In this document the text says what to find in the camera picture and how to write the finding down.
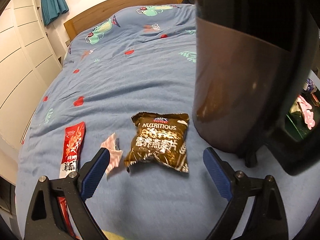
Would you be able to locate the blue silver snack packet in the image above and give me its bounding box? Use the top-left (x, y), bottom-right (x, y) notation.
top-left (303, 78), bottom-right (317, 93)

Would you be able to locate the green shallow tray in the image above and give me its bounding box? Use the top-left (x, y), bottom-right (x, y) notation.
top-left (285, 93), bottom-right (319, 141)

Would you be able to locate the pink floral snack packet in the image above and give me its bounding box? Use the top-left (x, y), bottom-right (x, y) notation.
top-left (297, 95), bottom-right (316, 130)

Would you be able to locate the long red snack packet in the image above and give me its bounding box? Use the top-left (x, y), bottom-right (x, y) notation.
top-left (58, 122), bottom-right (85, 239)

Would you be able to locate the wooden headboard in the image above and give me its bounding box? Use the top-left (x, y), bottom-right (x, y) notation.
top-left (64, 0), bottom-right (183, 41)

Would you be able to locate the pink white striped packet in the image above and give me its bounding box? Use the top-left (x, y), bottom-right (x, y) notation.
top-left (100, 133), bottom-right (123, 175)

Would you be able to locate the blue patterned bed cover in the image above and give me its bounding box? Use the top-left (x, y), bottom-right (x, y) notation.
top-left (15, 3), bottom-right (318, 240)

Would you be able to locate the brown nutritious snack bag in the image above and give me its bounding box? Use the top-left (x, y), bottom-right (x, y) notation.
top-left (124, 112), bottom-right (189, 173)

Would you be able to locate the white wardrobe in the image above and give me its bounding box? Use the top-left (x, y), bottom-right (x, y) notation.
top-left (1, 0), bottom-right (62, 184)

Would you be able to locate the teal curtain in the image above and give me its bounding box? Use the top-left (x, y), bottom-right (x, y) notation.
top-left (41, 0), bottom-right (69, 26)

